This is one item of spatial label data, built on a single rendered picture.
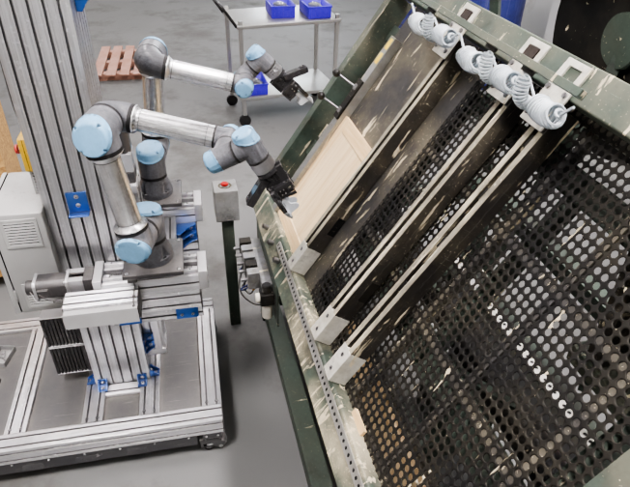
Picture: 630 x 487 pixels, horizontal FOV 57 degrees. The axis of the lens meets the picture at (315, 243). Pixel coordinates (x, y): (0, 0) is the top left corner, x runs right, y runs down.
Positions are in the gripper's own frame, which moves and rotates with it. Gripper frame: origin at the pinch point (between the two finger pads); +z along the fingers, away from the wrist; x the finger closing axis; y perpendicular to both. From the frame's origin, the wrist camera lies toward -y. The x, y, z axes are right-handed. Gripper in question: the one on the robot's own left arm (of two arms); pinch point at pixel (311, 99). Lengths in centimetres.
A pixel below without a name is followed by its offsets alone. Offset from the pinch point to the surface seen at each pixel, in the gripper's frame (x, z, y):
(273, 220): 10, 21, 53
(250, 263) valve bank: 21, 21, 74
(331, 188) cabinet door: 34.7, 18.8, 22.7
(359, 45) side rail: -9.6, 4.9, -32.9
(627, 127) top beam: 149, 0, -39
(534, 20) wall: -340, 287, -244
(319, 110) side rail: -14.6, 12.8, 1.1
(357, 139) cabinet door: 31.5, 14.2, 0.1
